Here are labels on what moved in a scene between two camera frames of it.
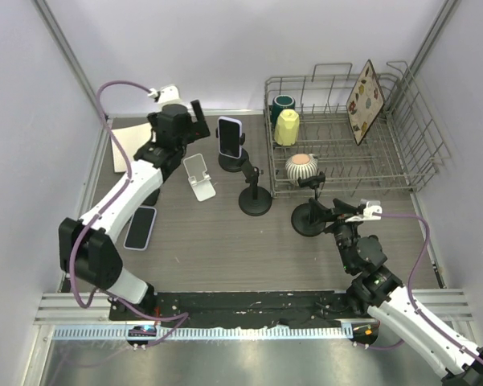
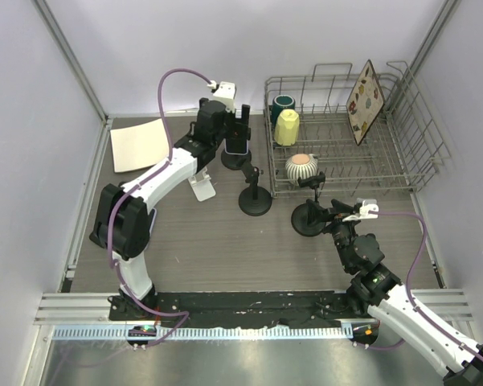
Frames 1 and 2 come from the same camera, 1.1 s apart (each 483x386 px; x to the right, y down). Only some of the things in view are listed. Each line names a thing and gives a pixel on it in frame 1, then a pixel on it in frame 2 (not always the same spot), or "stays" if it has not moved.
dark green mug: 281,102 stays
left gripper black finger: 202,126 to 245,132
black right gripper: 341,207 stays
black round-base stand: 309,219 stays
